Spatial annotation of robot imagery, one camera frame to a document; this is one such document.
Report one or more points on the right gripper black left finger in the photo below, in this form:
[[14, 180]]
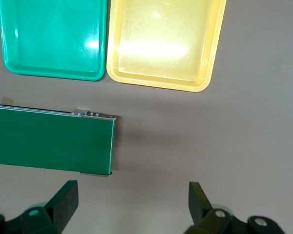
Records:
[[63, 202]]

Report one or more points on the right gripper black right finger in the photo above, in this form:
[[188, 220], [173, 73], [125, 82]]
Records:
[[200, 207]]

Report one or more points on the green belt conveyor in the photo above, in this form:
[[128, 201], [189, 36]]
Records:
[[51, 141]]

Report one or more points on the yellow plastic tray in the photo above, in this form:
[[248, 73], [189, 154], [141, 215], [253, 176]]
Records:
[[161, 61]]

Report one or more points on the green plastic tray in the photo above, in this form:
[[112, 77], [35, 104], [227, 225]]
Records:
[[53, 36]]

